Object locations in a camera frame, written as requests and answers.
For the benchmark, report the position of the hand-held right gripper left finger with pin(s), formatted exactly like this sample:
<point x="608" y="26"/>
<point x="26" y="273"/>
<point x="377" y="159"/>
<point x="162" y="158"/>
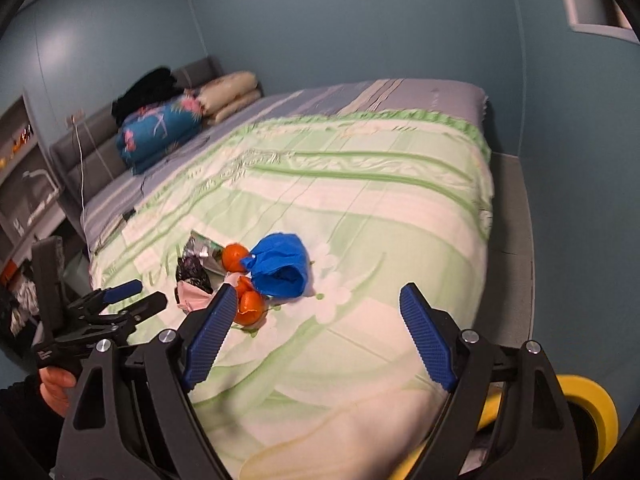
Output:
<point x="212" y="330"/>

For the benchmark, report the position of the pink paper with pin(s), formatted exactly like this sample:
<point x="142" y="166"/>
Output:
<point x="192" y="297"/>

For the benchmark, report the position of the orange shelf ornament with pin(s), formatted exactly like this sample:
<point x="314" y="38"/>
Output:
<point x="20" y="142"/>

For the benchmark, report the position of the person's left hand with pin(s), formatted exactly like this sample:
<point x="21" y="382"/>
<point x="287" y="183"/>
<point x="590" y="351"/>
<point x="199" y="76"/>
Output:
<point x="52" y="385"/>

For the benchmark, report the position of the silver foil wrapper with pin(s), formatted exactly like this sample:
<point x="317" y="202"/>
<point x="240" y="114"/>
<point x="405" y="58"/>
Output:
<point x="200" y="247"/>

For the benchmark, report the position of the blue plastic bag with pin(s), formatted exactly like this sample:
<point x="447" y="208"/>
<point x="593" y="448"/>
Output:
<point x="277" y="260"/>

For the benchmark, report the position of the brown framed window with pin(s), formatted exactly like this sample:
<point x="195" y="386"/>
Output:
<point x="585" y="10"/>

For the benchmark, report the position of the black clothes pile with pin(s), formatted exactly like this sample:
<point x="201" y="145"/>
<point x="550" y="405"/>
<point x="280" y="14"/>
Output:
<point x="145" y="90"/>

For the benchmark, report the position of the yellow bin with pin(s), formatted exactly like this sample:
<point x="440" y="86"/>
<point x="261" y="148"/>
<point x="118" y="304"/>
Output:
<point x="595" y="400"/>

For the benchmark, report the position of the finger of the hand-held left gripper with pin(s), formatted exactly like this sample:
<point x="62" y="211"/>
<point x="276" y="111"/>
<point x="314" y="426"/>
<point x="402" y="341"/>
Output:
<point x="145" y="305"/>
<point x="122" y="290"/>

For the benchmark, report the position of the grey bed base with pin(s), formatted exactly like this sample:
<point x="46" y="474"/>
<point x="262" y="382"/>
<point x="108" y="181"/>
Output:
<point x="510" y="260"/>

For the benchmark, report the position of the black shiny wrapper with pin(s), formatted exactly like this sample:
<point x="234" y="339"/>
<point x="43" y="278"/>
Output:
<point x="192" y="272"/>

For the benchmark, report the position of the orange tangerine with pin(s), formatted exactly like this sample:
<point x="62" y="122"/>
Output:
<point x="235" y="257"/>
<point x="250" y="310"/>
<point x="244" y="287"/>

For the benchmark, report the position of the beige printed pillow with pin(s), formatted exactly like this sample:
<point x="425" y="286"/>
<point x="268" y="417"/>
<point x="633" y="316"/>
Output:
<point x="230" y="87"/>
<point x="235" y="107"/>

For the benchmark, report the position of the blue floral folded quilt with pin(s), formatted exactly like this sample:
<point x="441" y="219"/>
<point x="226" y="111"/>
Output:
<point x="155" y="130"/>

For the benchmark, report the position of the wall socket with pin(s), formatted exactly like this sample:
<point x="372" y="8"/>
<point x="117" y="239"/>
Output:
<point x="75" y="118"/>

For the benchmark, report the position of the person's left forearm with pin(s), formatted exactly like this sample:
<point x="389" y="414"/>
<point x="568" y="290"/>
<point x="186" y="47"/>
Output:
<point x="25" y="425"/>

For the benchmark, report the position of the green printed blanket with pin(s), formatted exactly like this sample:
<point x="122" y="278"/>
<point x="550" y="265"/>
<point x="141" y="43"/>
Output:
<point x="350" y="185"/>

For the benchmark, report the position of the white desk lamp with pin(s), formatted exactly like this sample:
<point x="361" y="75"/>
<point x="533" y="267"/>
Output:
<point x="37" y="174"/>

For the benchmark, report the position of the white shelf unit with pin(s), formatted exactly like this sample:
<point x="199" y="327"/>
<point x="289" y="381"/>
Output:
<point x="20" y="200"/>

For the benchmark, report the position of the grey bed headboard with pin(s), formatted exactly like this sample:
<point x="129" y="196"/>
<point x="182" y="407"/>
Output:
<point x="100" y="155"/>

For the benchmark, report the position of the black charger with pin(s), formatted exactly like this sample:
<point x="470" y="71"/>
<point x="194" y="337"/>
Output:
<point x="129" y="214"/>

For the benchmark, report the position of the pale green waste basket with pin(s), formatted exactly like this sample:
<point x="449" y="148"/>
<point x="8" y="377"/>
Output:
<point x="77" y="275"/>

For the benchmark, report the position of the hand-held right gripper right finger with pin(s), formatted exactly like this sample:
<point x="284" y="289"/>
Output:
<point x="430" y="340"/>

